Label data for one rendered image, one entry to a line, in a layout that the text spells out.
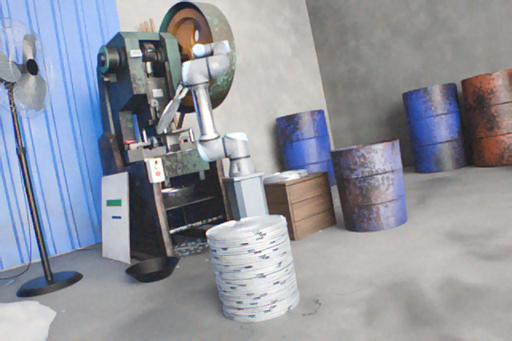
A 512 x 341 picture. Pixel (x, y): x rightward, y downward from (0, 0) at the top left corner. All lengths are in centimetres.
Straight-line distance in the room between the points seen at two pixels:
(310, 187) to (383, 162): 49
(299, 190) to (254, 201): 40
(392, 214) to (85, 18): 318
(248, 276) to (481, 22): 404
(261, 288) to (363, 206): 105
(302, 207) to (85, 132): 217
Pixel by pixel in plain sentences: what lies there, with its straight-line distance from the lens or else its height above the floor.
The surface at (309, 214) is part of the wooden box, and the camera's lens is 242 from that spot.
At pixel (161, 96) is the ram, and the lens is 272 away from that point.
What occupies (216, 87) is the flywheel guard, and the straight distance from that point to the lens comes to 273.
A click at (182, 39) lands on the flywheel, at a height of 150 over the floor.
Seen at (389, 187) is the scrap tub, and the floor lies 23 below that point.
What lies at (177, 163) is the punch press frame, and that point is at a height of 58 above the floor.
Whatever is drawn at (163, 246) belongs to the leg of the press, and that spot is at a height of 11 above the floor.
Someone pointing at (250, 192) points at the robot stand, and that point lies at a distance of 205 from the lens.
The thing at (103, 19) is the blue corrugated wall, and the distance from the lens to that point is 410.
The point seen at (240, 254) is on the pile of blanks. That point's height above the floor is 24.
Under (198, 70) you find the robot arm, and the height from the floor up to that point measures 101.
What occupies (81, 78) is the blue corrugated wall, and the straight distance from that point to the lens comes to 386.
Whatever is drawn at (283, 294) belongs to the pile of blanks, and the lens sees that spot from 139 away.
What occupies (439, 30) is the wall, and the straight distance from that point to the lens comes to 498.
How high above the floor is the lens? 57
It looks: 3 degrees down
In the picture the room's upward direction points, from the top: 11 degrees counter-clockwise
